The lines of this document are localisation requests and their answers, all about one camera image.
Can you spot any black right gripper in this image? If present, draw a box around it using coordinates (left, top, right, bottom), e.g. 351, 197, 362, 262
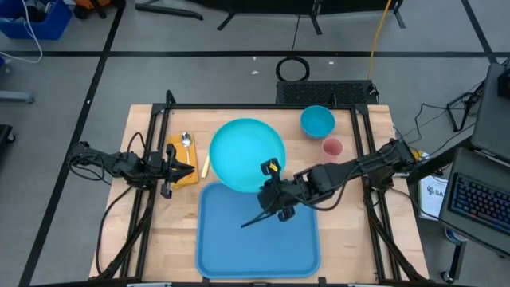
240, 158, 298, 230

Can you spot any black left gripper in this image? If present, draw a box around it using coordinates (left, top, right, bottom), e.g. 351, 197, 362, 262
146, 142, 196, 199

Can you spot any yellow cloth napkin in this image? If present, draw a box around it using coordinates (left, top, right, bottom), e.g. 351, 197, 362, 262
166, 133, 199, 189

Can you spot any orange-handled metal spoon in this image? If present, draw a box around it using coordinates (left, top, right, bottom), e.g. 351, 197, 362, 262
181, 131, 193, 165

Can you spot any teal plastic plate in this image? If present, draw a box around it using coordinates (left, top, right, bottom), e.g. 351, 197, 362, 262
209, 118, 287, 194

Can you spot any red plastic cup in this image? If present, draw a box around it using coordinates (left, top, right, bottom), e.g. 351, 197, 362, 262
321, 136, 344, 159

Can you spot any blue plastic bowl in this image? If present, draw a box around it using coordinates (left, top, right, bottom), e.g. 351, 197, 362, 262
300, 104, 336, 140

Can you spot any blue plastic tray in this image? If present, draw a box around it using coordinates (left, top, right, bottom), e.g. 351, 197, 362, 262
194, 181, 322, 280

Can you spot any black floor bar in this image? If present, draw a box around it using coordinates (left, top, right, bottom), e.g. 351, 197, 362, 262
134, 2, 204, 22

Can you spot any white printed paper sheet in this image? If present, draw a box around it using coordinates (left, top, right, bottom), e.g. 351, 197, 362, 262
418, 174, 449, 222

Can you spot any black chair part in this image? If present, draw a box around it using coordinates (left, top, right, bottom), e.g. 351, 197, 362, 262
0, 124, 17, 155

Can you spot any grey metal bar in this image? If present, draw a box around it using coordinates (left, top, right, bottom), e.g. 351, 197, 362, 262
0, 90, 35, 105

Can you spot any orange and black bag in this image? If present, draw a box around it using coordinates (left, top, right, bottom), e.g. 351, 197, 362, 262
73, 0, 117, 20

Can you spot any blue plastic bin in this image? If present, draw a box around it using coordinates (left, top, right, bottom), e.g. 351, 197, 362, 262
0, 0, 73, 41

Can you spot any black cart leg with caster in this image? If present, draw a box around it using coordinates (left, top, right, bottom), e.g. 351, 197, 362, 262
440, 229, 468, 285

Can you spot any black stand base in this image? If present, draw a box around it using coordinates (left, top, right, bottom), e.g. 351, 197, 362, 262
217, 0, 407, 36

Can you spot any laptop with backlit keyboard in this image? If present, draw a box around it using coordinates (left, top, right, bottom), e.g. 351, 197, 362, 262
437, 147, 510, 257

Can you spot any grey laptop lid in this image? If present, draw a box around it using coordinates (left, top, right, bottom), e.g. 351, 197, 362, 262
470, 62, 510, 163

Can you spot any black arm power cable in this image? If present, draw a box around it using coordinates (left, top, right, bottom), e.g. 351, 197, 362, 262
94, 183, 135, 277

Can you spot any coiled black cable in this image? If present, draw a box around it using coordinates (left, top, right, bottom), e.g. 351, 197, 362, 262
275, 56, 311, 83

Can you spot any thin black floor cable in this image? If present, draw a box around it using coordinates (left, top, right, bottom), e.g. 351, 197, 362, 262
291, 14, 301, 53

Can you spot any white cable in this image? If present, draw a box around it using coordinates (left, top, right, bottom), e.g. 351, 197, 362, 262
0, 0, 44, 64

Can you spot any yellow floor cable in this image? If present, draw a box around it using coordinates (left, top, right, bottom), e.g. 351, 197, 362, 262
366, 0, 394, 81

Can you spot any black cable tangle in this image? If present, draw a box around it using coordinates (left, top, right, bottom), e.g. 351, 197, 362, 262
392, 79, 486, 145

